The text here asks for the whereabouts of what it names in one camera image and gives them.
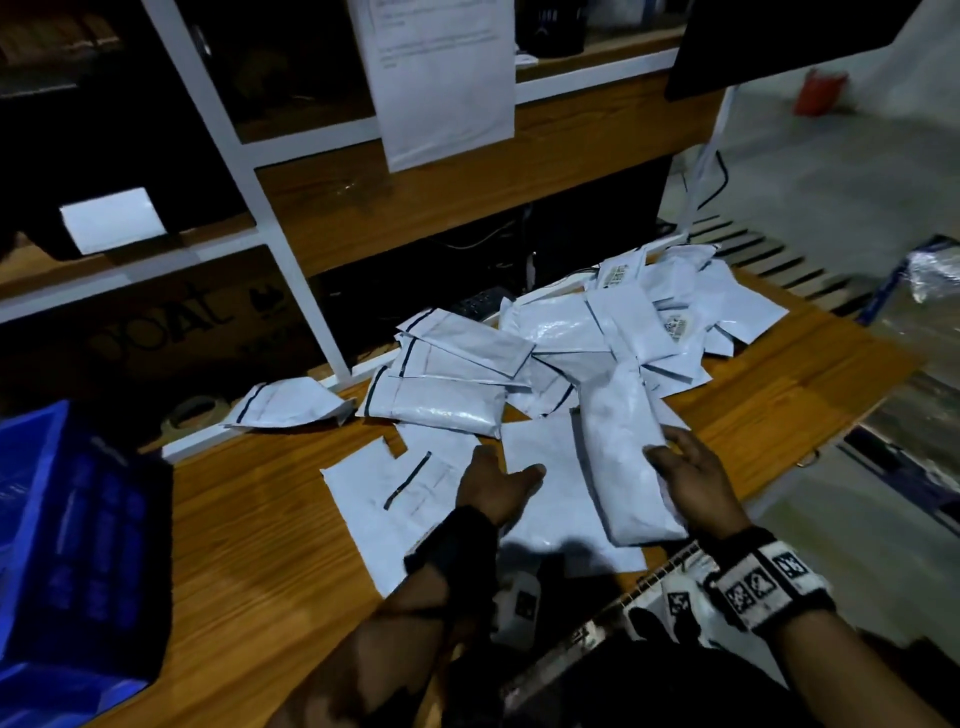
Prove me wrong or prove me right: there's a white metal shelf frame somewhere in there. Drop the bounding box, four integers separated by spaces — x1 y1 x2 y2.
0 0 740 462

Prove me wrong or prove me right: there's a person's right hand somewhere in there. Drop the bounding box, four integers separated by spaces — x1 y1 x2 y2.
643 426 753 543

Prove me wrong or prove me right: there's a blue plastic crate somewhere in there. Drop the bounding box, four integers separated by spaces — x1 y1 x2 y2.
0 399 175 728

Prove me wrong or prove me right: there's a wooden shelf board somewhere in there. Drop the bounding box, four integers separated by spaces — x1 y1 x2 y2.
0 71 725 301

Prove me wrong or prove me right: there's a person's dark clothing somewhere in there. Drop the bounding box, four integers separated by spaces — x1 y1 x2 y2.
457 540 826 728

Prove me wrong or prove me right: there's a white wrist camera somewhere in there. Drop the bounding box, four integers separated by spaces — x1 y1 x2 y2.
490 572 543 652

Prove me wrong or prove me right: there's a person's left hand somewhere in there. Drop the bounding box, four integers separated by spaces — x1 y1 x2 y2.
456 445 548 528

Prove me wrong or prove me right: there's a black printer with white label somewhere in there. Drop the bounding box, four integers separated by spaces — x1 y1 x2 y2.
0 71 252 262

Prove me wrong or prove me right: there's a roll of packing tape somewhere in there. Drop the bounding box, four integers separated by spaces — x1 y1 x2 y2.
160 395 231 445

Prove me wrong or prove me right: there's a brown cardboard box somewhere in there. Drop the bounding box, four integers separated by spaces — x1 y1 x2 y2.
0 246 325 451

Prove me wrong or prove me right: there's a white paper sheet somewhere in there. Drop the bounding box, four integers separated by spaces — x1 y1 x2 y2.
346 0 518 174

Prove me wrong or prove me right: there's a person's right forearm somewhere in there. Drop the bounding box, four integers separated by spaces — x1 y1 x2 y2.
772 607 957 728

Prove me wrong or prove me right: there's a white marker-printed wrist band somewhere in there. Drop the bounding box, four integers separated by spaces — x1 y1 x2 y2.
703 525 838 640

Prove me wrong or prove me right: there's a black remote control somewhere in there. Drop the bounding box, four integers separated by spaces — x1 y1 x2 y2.
448 286 516 324

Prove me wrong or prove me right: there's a person's left forearm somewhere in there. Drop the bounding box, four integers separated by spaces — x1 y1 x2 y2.
266 558 481 728

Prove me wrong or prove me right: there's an orange bucket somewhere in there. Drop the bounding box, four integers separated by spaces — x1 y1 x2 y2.
793 67 850 118

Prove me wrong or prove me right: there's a black cable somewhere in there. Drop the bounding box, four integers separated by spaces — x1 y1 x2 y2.
678 150 730 215

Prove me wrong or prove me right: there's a wooden pallet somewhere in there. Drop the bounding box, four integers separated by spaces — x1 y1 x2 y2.
673 213 880 318

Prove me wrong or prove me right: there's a black monitor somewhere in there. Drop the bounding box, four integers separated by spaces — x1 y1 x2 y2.
664 0 922 103

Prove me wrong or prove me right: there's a black wrist strap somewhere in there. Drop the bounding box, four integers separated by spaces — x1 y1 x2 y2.
403 505 501 605

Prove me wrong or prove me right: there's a black container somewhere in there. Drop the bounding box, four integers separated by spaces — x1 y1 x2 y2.
516 0 591 60

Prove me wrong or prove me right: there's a plastic wrapped blue load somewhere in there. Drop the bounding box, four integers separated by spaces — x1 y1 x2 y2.
857 234 960 391

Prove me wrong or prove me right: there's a pile of white mailer packets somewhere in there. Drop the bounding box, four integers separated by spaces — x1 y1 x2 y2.
223 243 790 599

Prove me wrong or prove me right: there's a long white mailer bag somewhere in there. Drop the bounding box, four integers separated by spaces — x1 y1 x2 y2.
576 358 690 549

